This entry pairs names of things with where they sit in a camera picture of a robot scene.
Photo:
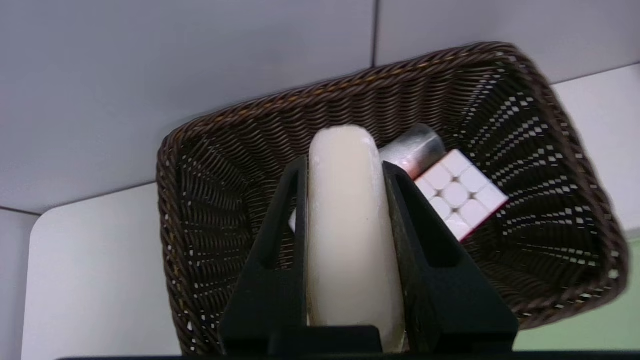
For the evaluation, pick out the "dark brown wicker basket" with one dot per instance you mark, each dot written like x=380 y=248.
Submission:
x=225 y=160

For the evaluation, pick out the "white plastic bottle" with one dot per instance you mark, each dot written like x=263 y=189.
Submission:
x=415 y=150

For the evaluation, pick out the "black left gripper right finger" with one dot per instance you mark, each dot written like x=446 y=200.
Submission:
x=450 y=310

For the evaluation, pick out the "white soap bar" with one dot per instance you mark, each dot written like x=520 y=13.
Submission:
x=350 y=225

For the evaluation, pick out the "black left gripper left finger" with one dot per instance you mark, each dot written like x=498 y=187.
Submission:
x=280 y=300

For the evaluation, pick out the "colourful puzzle cube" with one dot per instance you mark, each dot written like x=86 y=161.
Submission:
x=460 y=195

